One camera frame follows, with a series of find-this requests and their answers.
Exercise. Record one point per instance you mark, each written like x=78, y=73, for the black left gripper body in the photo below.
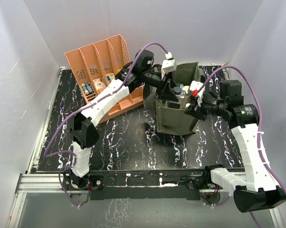
x=153, y=79

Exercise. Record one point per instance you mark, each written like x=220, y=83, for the green white small box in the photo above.
x=110, y=76

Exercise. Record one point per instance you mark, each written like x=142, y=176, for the black front mounting rail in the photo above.
x=190, y=184

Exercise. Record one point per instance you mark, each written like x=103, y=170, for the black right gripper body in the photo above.
x=208, y=107

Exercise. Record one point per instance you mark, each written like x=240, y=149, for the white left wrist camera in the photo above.
x=169, y=64

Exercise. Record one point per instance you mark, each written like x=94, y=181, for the brown pump bottle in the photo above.
x=185, y=88

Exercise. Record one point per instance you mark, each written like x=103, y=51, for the clear twin bottle pack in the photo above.
x=180, y=94

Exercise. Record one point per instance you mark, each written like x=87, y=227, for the small vials set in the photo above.
x=87, y=88

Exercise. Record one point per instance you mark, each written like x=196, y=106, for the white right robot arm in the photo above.
x=260, y=190

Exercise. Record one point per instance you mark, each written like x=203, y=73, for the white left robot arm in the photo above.
x=83, y=128

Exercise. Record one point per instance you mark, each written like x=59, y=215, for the orange plastic file organizer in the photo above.
x=96, y=61

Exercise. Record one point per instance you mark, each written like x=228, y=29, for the orange white snack packet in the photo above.
x=99, y=85

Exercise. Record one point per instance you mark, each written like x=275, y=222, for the green canvas bag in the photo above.
x=170, y=120

